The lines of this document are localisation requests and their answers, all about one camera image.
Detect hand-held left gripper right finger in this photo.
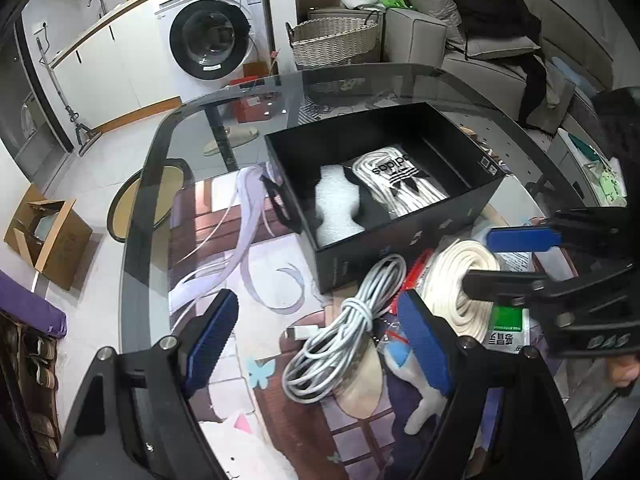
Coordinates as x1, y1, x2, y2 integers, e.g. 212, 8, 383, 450
397, 289, 583, 480

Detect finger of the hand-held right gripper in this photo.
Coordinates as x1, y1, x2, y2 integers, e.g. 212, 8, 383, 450
462, 260, 630, 313
486, 207, 630, 263

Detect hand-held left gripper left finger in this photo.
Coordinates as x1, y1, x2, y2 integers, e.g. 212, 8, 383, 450
60, 289, 240, 480

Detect white medicine sachet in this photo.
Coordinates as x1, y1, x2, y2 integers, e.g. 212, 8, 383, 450
480, 230, 533, 273

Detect green medicine bag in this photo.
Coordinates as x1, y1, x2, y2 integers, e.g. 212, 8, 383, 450
482, 305, 531, 356

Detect cream rope coil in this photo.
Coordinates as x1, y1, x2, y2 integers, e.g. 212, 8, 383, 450
425, 240, 503, 346

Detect white plush toy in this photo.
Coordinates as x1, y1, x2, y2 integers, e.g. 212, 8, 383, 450
387, 340, 451, 436

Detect red and white packet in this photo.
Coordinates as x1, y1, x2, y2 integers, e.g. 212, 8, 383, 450
395, 249, 437, 311

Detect black shoe box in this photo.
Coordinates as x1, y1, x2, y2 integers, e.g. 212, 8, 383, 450
263, 101, 507, 295

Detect beige soft pad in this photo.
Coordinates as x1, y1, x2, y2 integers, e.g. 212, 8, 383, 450
334, 340, 397, 418

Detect person's right hand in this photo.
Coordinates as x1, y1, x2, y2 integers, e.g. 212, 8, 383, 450
606, 354, 640, 397

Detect dotted white rug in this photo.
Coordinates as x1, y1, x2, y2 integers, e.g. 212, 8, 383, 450
465, 105, 581, 196

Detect printed table mat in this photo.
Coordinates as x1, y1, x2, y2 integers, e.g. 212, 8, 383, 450
167, 160, 551, 480

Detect round stool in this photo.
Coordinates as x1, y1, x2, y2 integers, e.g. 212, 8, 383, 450
107, 159, 193, 243

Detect white foam sheet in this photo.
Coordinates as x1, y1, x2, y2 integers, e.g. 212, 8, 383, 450
315, 164, 365, 248

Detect shoe rack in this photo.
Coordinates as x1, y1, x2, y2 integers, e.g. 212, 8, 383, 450
0, 310, 66, 461

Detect grey cushion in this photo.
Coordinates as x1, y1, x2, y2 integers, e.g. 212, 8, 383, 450
410, 0, 466, 46
465, 35, 546, 62

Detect beige slipper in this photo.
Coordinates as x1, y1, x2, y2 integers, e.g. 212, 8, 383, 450
202, 125, 261, 157

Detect black clothing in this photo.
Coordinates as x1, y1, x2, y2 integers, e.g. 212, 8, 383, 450
440, 0, 548, 131

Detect grey sofa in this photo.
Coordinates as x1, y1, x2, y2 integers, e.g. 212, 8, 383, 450
382, 0, 618, 131

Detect red cardboard box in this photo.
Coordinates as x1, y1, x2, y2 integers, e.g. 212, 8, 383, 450
230, 62, 276, 123

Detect striped rug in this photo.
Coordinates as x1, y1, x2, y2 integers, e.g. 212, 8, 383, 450
297, 94, 351, 126

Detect floor mop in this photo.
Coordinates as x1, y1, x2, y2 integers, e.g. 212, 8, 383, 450
35, 35, 101, 156

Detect wicker laundry basket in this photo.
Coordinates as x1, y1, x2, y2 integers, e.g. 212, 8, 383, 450
286, 10, 382, 71

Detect white kitchen base cabinet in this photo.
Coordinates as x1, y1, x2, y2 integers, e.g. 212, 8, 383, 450
50, 0, 183, 131

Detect white washing machine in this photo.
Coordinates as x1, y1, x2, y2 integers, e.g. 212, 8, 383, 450
152, 0, 273, 106

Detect white cable coil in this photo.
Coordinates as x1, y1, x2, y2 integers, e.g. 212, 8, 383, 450
281, 254, 407, 405

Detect black bag with white cords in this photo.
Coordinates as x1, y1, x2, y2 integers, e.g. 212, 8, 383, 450
342, 145, 451, 233

